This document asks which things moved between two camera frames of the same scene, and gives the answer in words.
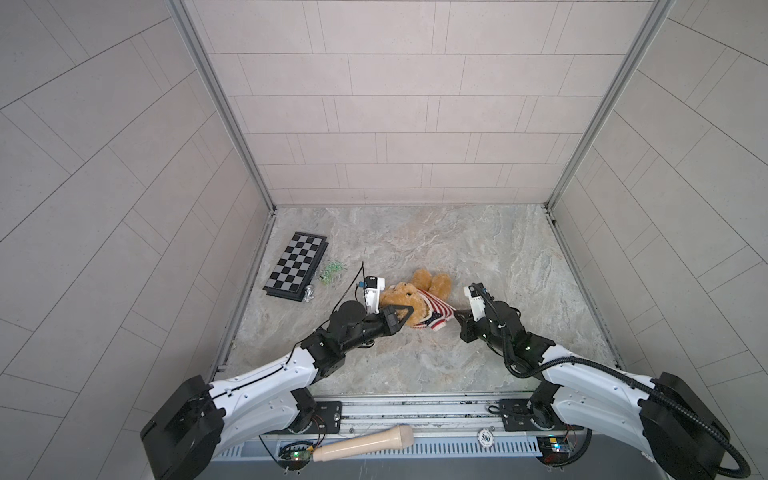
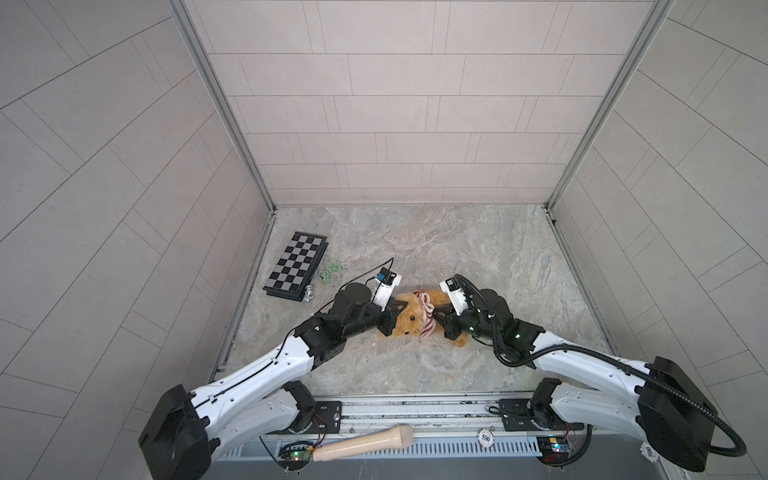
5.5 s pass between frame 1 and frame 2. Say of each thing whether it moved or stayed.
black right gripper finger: moved
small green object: stayed
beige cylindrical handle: stayed
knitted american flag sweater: moved
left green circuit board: stayed
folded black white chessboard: stayed
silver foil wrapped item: stayed
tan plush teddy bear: moved
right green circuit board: stayed
